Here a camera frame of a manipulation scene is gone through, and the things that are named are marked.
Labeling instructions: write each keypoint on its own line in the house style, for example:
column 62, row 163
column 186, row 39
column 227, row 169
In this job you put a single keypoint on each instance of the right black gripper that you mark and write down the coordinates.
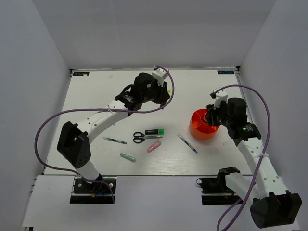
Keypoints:
column 211, row 112

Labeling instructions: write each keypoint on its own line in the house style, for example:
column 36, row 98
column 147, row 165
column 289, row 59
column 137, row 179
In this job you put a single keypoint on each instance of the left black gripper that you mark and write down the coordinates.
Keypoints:
column 163, row 96

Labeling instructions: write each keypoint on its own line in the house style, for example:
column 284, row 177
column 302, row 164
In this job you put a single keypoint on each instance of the orange round organizer container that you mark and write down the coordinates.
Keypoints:
column 199, row 128

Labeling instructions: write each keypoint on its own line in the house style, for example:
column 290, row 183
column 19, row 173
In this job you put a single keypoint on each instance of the green highlighter marker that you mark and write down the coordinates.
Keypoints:
column 154, row 132

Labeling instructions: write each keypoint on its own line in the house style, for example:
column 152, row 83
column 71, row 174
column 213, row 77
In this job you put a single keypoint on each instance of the blue pen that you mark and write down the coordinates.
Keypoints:
column 187, row 143

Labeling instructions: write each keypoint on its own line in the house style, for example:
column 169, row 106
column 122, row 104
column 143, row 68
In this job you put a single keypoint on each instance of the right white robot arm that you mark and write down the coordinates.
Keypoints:
column 270, row 202

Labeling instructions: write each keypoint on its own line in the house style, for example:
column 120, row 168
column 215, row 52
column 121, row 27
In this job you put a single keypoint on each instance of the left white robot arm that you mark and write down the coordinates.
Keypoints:
column 75, row 139

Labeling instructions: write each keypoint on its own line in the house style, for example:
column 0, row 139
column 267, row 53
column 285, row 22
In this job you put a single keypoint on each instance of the right blue corner label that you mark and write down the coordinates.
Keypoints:
column 225, row 72

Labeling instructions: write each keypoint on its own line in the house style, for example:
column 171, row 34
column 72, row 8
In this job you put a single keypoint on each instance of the blue corner label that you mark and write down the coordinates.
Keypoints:
column 81, row 73
column 225, row 72

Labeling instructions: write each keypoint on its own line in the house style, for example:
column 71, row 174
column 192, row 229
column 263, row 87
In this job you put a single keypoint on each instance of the pink translucent tube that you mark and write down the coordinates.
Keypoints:
column 154, row 146

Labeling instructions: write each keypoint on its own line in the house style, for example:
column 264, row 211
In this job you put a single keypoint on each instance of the left blue corner label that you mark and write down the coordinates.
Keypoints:
column 81, row 73

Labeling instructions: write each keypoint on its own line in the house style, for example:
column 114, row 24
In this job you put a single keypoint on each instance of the green pen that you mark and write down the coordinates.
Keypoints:
column 114, row 140

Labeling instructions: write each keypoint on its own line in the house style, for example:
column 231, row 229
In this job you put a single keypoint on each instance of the green translucent tube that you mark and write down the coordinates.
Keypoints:
column 128, row 157

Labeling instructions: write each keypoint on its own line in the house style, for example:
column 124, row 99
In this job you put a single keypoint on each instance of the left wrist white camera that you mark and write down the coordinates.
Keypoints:
column 160, row 75

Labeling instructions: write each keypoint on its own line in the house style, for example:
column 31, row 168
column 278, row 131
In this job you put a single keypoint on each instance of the wrist white camera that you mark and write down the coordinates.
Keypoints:
column 160, row 75
column 219, row 96

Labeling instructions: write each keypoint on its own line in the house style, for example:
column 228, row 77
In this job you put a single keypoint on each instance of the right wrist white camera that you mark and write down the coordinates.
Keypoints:
column 219, row 96

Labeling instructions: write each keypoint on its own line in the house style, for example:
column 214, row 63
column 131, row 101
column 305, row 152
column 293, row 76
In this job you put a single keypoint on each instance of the black handled scissors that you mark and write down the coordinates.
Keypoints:
column 139, row 137

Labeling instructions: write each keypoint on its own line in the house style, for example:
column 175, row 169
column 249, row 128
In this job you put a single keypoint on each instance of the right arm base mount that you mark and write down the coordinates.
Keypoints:
column 214, row 190

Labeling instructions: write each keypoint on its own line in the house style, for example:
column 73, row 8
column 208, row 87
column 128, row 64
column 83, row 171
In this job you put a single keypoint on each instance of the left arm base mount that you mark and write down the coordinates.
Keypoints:
column 86, row 193

